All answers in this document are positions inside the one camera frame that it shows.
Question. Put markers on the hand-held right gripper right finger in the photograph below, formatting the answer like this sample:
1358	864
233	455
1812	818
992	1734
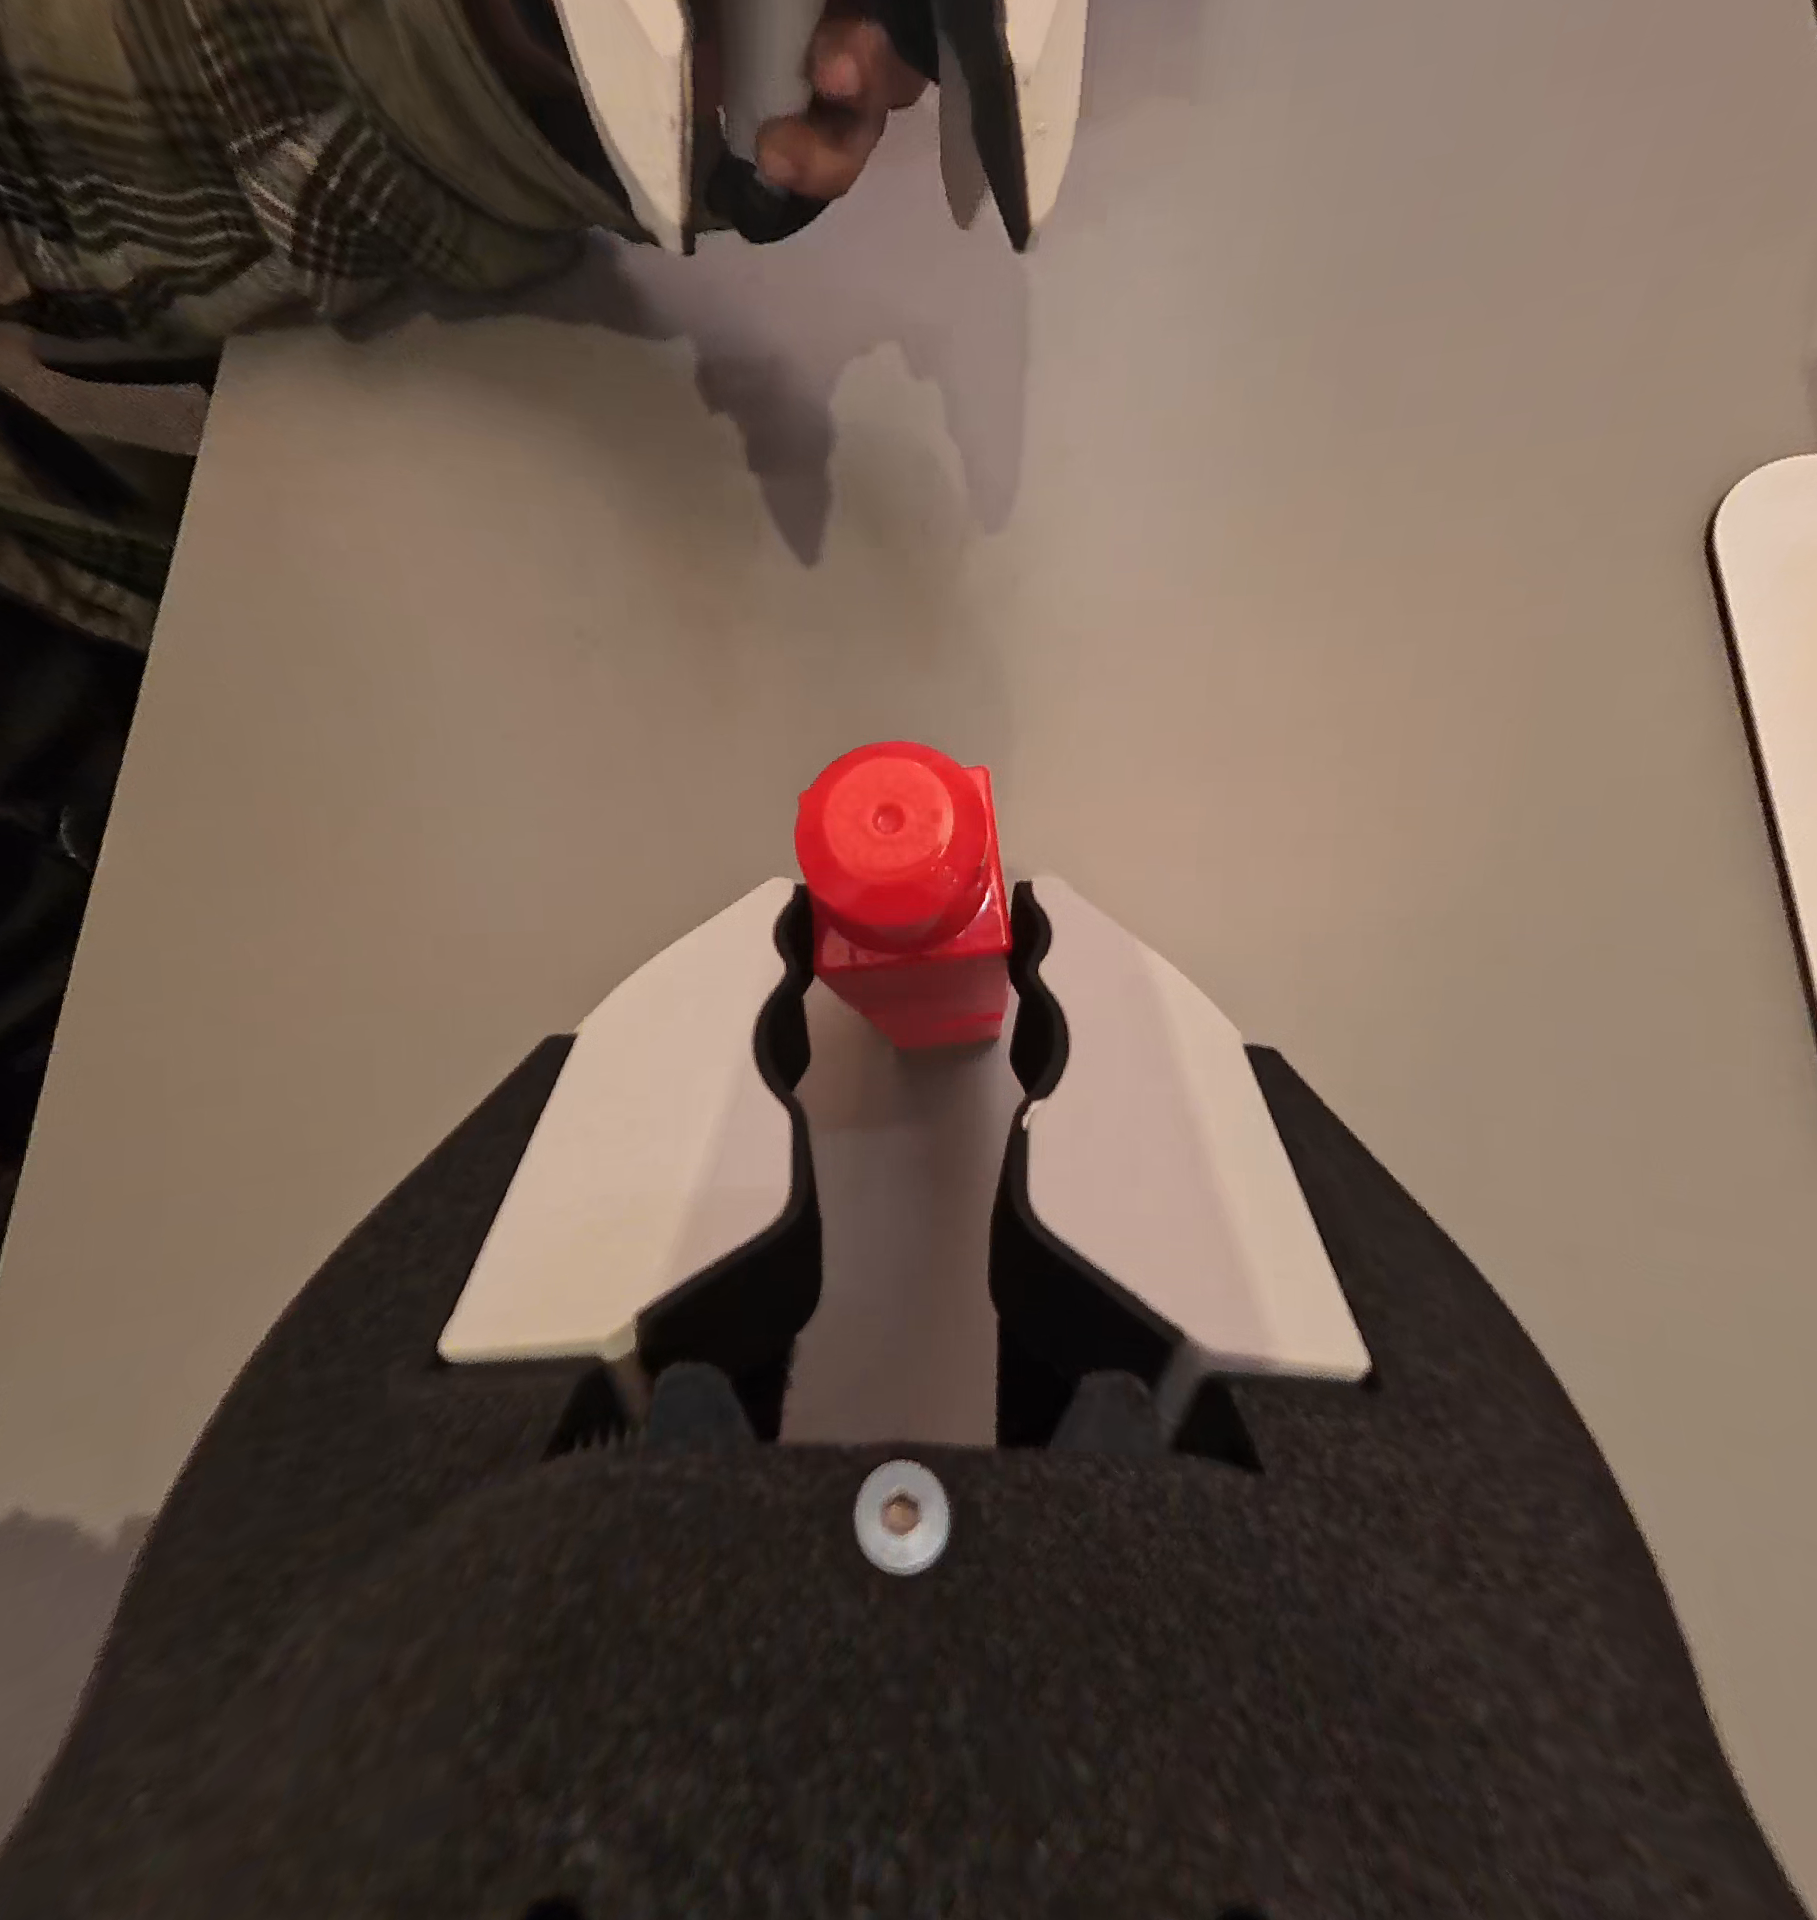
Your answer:
1178	1170

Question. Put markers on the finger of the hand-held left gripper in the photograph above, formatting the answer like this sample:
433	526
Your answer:
1051	75
639	90

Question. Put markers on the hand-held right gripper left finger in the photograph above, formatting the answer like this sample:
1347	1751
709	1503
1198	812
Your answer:
653	1154

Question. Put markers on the red mega block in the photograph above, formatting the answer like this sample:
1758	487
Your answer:
885	841

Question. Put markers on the person's left forearm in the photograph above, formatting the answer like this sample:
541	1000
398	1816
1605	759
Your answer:
248	150

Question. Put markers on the person's left hand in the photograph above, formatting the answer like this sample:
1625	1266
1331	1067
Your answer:
848	90

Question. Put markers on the white metal stand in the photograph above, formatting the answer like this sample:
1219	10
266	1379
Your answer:
1809	779

